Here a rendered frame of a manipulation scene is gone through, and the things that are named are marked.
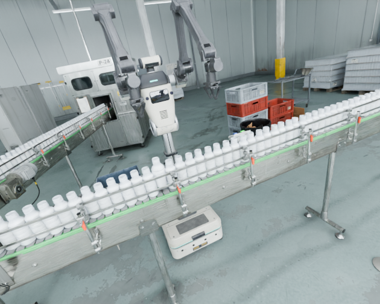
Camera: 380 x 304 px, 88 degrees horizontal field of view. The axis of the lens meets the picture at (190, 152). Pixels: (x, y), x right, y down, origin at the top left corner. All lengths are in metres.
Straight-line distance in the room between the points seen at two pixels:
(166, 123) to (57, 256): 1.05
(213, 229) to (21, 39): 12.81
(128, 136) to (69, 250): 3.82
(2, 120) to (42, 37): 7.29
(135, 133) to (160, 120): 3.20
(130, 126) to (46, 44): 9.23
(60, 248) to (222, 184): 0.88
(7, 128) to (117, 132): 3.01
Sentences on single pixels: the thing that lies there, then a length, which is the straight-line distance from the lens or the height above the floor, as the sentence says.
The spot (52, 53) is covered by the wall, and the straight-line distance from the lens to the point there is 13.21.
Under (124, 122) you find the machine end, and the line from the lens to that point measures 4.71.
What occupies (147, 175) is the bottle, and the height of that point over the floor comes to 1.13.
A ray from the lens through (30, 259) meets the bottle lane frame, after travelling 1.23.
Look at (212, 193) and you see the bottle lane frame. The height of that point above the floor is 0.89.
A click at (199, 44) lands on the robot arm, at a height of 1.69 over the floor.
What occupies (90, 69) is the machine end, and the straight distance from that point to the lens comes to 4.76.
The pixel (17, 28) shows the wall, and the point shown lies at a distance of 13.61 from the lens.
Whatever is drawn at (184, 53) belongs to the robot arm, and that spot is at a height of 1.67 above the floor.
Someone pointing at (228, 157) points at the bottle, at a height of 1.08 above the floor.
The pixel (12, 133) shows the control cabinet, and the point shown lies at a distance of 6.82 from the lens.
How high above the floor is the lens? 1.60
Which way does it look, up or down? 24 degrees down
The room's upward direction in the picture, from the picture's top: 11 degrees counter-clockwise
